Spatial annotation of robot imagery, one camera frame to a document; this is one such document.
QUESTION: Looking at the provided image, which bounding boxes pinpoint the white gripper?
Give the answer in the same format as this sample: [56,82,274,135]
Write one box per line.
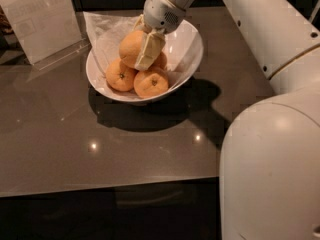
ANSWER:
[133,0,186,71]

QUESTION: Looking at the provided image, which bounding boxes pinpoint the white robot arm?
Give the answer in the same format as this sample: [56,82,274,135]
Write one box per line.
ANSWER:
[140,0,320,240]

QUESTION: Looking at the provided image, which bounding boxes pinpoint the back hidden orange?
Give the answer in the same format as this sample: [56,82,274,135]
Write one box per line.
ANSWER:
[153,52,167,69]

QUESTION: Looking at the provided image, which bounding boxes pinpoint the white ceramic bowl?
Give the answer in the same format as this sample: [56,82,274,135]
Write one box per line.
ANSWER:
[85,14,205,104]

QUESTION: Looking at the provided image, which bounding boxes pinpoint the white paper liner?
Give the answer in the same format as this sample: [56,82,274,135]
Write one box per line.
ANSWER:
[84,12,187,101]

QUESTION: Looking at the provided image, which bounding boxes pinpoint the clear acrylic sign stand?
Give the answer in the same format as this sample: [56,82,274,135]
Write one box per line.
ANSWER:
[0,0,89,70]

